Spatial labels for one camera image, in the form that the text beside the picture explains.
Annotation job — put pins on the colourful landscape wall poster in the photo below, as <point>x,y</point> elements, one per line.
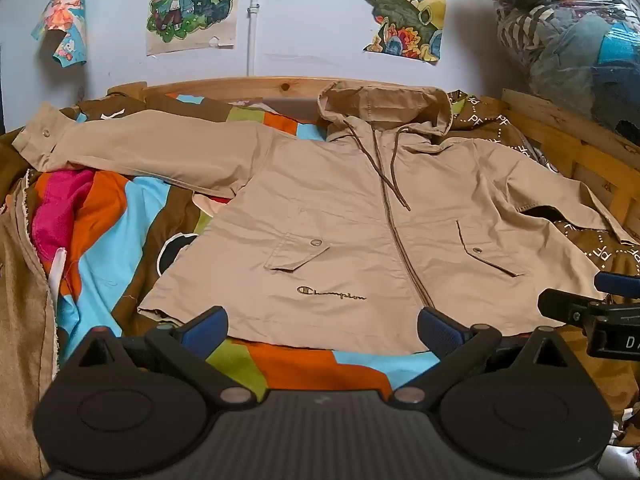
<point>405,5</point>

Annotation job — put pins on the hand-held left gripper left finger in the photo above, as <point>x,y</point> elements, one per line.
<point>204,329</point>

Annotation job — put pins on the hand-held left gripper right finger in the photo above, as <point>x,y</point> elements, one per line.
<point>440,331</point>

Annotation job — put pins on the beige hooded jacket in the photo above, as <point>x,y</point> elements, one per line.
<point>350,220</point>

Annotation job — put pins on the wooden bed frame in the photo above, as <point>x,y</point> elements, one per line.
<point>575,145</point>

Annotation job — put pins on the brown white-printed blanket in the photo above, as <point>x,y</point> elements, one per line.
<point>592,247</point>

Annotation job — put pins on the pink cloth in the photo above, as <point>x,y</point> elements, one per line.
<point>60,200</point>

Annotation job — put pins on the tan brown cloth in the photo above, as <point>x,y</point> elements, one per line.
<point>20,310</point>

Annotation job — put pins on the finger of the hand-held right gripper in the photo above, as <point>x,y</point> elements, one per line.
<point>619,281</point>
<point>562,307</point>

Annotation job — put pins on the colourful striped bed sheet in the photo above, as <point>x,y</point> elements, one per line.
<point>115,240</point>

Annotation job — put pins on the orange cartoon girl wall poster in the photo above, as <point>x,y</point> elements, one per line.
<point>65,15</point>

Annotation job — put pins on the clear plastic bag of clothes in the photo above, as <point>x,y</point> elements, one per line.
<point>575,50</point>

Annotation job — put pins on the green cartoon figure wall poster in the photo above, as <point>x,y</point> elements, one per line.
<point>192,5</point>

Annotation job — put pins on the white wall conduit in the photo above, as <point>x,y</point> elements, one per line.
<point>252,20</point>

